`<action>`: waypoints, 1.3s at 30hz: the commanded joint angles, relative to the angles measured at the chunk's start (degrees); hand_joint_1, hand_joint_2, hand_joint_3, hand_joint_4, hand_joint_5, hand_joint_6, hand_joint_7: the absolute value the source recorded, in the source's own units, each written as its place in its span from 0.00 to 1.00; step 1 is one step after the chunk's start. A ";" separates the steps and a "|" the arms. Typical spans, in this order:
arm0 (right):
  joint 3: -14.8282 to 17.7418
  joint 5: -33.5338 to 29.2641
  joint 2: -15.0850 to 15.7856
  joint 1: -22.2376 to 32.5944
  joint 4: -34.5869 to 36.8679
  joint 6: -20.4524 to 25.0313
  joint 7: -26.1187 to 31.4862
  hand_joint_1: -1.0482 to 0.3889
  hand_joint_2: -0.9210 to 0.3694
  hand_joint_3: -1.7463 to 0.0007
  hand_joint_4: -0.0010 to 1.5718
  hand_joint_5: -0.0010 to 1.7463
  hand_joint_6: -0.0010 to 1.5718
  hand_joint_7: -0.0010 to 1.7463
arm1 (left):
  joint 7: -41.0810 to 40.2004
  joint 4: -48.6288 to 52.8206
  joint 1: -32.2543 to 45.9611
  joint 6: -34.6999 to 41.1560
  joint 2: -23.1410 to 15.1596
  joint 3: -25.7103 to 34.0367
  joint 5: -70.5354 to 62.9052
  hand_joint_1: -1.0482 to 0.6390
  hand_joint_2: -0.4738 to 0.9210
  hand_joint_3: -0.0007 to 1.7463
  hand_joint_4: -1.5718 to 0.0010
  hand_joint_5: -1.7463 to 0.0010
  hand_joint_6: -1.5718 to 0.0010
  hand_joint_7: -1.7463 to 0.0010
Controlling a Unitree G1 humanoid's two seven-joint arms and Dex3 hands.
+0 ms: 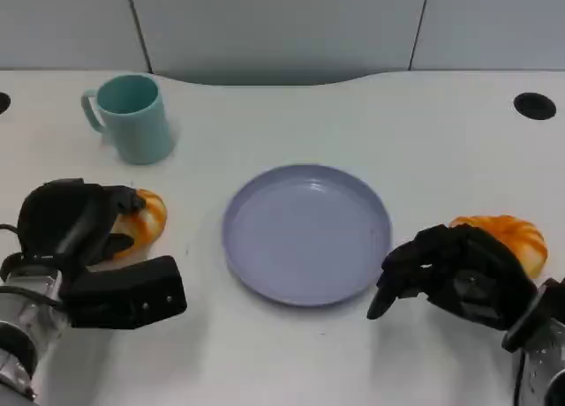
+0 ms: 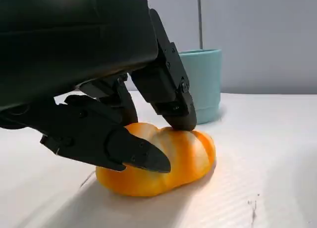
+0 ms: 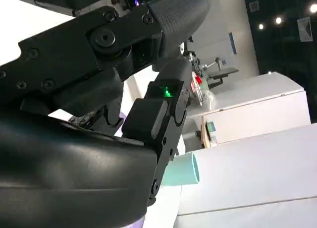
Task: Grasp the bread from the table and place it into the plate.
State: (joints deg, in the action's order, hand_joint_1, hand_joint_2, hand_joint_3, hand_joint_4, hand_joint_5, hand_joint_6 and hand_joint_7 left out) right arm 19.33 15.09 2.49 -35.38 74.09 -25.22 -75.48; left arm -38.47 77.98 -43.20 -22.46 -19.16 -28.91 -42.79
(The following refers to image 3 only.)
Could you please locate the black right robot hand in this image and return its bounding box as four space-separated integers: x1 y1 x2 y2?
0 0 212 228

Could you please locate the pale green mug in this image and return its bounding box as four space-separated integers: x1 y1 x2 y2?
162 152 200 188

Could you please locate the wooden board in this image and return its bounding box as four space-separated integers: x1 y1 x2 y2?
201 115 211 148

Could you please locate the clear plastic bag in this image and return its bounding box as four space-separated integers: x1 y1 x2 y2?
201 90 218 111

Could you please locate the pale partition panel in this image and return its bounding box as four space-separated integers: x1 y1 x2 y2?
190 71 312 143
177 123 317 210

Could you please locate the hanging poster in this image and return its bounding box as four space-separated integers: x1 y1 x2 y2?
297 16 313 42

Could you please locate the blue wall sign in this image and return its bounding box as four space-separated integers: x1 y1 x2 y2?
228 32 238 55

